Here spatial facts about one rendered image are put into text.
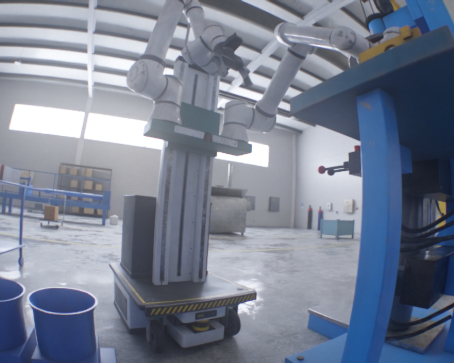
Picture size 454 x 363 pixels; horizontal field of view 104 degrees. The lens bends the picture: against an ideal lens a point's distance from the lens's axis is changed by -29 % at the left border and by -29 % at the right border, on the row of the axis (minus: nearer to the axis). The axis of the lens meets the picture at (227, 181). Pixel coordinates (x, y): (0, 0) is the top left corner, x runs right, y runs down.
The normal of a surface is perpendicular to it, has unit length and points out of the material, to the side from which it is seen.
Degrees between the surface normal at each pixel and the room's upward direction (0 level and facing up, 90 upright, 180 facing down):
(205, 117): 90
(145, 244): 90
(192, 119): 90
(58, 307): 90
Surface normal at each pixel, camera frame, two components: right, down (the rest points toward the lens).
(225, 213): 0.36, -0.10
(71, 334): 0.70, -0.04
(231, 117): -0.30, -0.14
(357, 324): -0.90, -0.11
